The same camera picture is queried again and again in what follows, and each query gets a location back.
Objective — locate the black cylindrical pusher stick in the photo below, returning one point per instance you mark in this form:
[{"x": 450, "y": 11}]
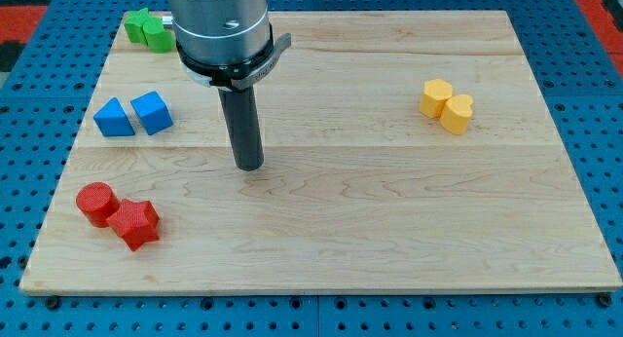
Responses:
[{"x": 240, "y": 113}]

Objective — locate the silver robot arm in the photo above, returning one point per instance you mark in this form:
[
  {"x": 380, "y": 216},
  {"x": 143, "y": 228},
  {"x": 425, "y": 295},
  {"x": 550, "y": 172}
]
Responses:
[{"x": 230, "y": 45}]

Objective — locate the yellow hexagon block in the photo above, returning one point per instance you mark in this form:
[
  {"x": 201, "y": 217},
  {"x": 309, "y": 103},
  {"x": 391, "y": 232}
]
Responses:
[{"x": 435, "y": 93}]

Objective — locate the yellow heart block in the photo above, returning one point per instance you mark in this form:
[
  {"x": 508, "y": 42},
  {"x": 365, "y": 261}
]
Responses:
[{"x": 457, "y": 114}]

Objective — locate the blue cube block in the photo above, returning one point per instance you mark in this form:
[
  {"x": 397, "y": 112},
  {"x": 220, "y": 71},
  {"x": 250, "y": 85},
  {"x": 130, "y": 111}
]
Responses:
[{"x": 152, "y": 112}]

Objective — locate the green rounded block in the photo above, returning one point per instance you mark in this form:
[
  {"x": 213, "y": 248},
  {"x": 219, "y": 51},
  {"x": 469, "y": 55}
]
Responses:
[{"x": 158, "y": 39}]

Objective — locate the blue triangle block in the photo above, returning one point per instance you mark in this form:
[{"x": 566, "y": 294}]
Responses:
[{"x": 112, "y": 120}]

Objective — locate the green star block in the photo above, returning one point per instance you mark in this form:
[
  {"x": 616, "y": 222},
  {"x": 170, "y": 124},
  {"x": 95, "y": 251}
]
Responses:
[{"x": 133, "y": 25}]

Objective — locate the red star block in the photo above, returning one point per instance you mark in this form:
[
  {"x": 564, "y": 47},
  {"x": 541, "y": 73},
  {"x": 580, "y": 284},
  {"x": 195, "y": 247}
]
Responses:
[{"x": 135, "y": 223}]

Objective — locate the wooden board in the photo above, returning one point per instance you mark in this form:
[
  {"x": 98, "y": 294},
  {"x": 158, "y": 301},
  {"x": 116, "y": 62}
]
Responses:
[{"x": 359, "y": 193}]

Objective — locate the red cylinder block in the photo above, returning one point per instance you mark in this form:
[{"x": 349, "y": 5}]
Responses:
[{"x": 97, "y": 201}]

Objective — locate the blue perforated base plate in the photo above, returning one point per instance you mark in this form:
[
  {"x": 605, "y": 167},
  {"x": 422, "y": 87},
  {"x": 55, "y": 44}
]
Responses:
[{"x": 47, "y": 93}]

